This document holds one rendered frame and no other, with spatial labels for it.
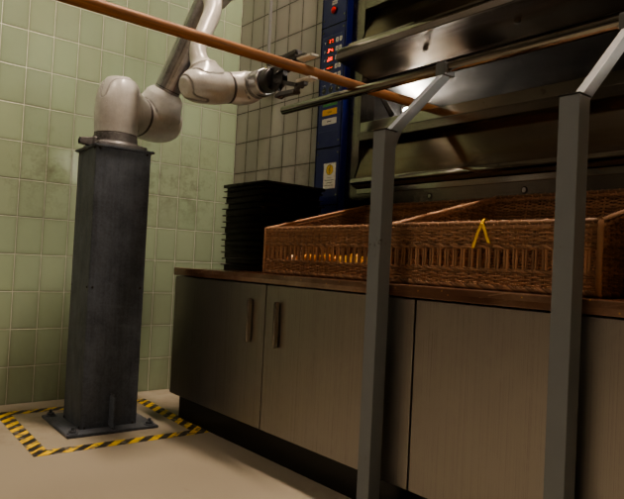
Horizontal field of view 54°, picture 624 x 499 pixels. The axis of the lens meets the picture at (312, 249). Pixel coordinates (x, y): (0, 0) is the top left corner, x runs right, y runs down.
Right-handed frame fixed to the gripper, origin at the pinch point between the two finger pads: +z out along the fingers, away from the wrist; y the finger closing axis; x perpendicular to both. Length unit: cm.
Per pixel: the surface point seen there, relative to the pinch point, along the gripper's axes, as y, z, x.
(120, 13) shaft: 2, 2, 59
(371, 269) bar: 59, 37, 7
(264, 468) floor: 120, -7, 3
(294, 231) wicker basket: 48.0, -9.7, -5.8
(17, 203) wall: 40, -123, 46
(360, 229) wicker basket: 48, 19, -6
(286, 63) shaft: 1.2, 1.5, 9.1
